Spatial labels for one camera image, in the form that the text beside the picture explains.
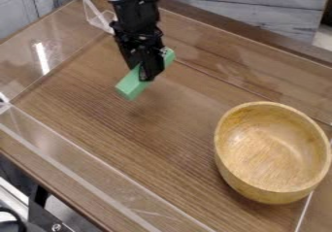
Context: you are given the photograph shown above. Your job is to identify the green rectangular block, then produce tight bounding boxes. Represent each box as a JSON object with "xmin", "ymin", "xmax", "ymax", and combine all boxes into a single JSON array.
[{"xmin": 116, "ymin": 48, "xmax": 174, "ymax": 100}]

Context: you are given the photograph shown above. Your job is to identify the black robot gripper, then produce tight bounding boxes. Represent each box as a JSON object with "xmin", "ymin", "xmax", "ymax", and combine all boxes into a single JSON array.
[{"xmin": 109, "ymin": 0, "xmax": 165, "ymax": 82}]

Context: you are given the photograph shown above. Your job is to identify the black cable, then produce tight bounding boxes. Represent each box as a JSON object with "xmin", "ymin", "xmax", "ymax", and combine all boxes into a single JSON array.
[{"xmin": 0, "ymin": 206, "xmax": 29, "ymax": 232}]

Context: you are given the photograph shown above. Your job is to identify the brown wooden bowl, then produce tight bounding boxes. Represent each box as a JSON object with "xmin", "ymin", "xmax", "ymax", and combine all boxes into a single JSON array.
[{"xmin": 213, "ymin": 101, "xmax": 332, "ymax": 205}]

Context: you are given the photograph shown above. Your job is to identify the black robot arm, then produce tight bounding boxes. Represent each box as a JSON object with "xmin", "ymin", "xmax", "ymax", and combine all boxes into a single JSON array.
[{"xmin": 108, "ymin": 0, "xmax": 165, "ymax": 82}]

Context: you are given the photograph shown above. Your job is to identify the clear acrylic corner bracket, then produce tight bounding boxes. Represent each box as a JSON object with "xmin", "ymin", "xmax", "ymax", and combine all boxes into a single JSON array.
[{"xmin": 81, "ymin": 0, "xmax": 117, "ymax": 36}]

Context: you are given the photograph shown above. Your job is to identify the black table leg bracket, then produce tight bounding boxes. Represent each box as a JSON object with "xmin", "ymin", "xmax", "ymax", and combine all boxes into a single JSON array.
[{"xmin": 28, "ymin": 185, "xmax": 74, "ymax": 232}]

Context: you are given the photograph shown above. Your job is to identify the clear acrylic tray wall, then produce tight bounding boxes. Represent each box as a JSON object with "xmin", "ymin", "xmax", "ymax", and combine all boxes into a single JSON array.
[{"xmin": 0, "ymin": 102, "xmax": 210, "ymax": 232}]

